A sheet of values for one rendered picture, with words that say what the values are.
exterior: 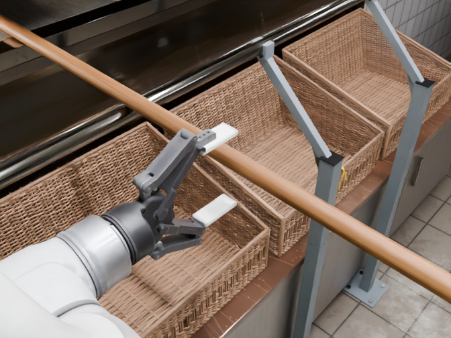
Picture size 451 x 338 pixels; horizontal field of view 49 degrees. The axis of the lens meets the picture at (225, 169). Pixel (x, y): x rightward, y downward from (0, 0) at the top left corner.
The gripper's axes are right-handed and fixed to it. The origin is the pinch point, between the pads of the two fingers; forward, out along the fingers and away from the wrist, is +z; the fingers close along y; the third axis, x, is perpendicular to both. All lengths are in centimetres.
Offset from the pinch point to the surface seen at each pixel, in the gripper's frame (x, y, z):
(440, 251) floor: 7, 119, 129
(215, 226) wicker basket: -33, 58, 30
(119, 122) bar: -24.9, 2.6, -1.3
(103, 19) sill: -63, 2, 23
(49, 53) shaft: -51, -1, 1
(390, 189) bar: -7, 64, 87
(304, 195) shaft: 12.9, -1.4, 2.0
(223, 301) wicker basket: -13, 58, 13
